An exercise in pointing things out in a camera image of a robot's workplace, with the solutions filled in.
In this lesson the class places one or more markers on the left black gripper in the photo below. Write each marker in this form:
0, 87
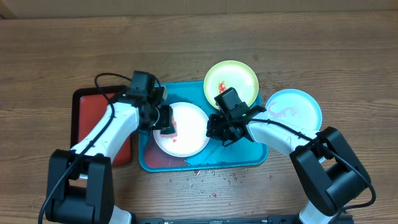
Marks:
165, 122

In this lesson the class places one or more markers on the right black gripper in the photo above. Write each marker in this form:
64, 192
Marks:
216, 132

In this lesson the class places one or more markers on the red sponge with green pad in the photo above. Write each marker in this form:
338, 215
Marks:
170, 132

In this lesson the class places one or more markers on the white plate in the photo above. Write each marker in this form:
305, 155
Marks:
190, 123

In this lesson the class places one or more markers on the yellow-green plate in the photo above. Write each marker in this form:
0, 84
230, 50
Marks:
231, 73

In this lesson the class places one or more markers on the light blue plate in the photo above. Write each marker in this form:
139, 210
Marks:
296, 107

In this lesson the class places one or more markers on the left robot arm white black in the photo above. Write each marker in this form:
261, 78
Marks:
80, 180

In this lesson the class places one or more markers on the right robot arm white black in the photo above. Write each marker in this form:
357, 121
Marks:
332, 176

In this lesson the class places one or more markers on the teal plastic tray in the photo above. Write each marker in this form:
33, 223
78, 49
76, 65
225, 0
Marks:
213, 156

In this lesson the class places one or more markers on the dark red tray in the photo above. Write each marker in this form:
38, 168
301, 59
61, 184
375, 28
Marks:
88, 107

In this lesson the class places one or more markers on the black rail at table edge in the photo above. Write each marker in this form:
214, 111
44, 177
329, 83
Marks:
217, 220

